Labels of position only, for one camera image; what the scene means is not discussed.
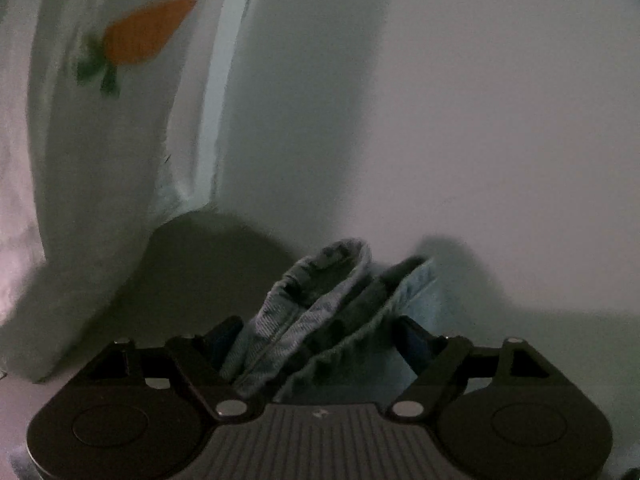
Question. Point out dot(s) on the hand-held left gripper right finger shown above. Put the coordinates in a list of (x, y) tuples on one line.
[(412, 342)]

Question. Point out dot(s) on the light blue denim garment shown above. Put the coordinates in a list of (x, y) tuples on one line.
[(320, 320)]

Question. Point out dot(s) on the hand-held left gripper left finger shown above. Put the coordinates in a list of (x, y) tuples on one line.
[(227, 336)]

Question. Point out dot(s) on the white carrot print sheet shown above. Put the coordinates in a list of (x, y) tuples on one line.
[(100, 170)]

